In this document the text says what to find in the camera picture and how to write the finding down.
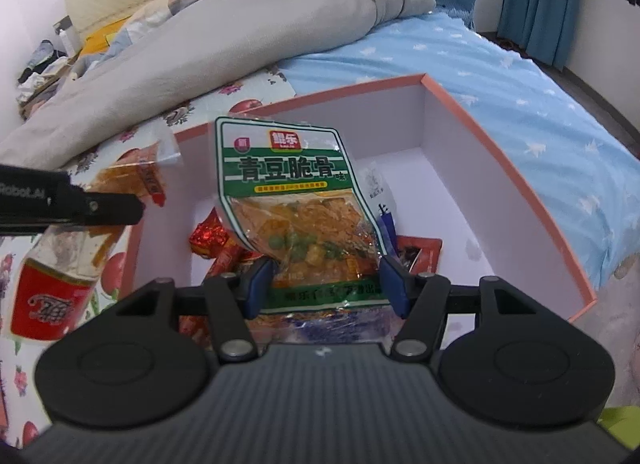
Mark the clear red label snack packet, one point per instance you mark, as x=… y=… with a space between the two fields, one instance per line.
x=55 y=294

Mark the blue curtain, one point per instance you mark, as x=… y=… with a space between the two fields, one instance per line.
x=540 y=3

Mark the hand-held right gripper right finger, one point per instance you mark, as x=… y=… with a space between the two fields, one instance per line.
x=396 y=289

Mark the blue snack packet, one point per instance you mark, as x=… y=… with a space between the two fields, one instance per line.
x=320 y=329

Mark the red square snack packet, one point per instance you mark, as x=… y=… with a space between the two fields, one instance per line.
x=192 y=329

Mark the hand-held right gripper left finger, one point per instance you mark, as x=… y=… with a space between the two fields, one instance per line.
x=257 y=289

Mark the green label snack packet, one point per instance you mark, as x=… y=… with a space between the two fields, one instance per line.
x=285 y=178

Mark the red strip snack packet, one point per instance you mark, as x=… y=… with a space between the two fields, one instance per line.
x=232 y=259

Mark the blue star bedsheet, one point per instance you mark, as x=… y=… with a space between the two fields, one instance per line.
x=500 y=93

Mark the green object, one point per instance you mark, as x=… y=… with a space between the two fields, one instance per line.
x=622 y=426

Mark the fruit printed cloth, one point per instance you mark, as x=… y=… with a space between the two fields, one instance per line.
x=260 y=88

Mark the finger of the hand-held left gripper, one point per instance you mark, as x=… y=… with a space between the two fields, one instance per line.
x=110 y=209

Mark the pile of clothes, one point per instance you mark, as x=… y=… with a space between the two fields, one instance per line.
x=42 y=73

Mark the red foil candy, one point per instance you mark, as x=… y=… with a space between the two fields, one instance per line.
x=212 y=239

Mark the grey blanket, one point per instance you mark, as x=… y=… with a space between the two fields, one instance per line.
x=200 y=53

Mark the yellow cloth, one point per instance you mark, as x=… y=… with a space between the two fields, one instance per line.
x=102 y=38

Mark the orange cardboard box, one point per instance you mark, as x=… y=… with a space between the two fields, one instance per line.
x=500 y=194

